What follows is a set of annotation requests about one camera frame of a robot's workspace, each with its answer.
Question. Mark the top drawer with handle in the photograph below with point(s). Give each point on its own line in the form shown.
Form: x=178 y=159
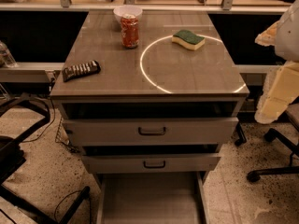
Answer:
x=147 y=132

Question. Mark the green and yellow sponge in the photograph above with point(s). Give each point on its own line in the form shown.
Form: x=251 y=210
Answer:
x=188 y=40

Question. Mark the middle drawer with handle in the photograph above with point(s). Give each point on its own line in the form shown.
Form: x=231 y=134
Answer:
x=151 y=163

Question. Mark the white bowl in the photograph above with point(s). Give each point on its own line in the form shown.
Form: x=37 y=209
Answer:
x=127 y=12

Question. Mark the orange soda can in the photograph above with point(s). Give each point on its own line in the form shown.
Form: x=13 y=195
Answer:
x=129 y=31

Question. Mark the open bottom drawer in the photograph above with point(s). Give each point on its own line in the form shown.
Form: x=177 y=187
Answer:
x=152 y=198

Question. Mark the black snack bar packet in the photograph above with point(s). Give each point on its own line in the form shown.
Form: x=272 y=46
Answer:
x=81 y=70

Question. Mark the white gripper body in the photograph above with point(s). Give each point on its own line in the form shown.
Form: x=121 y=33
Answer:
x=288 y=36

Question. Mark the black office chair left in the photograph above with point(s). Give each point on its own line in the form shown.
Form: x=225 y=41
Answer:
x=12 y=158

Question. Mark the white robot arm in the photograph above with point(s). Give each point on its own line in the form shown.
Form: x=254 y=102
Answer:
x=283 y=35

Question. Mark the clear plastic water bottle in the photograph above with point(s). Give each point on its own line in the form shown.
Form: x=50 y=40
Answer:
x=6 y=58

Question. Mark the drawer with handle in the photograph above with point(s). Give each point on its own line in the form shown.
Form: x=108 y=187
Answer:
x=151 y=163
x=147 y=132

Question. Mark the grey drawer cabinet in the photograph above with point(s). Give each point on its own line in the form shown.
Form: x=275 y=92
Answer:
x=158 y=79

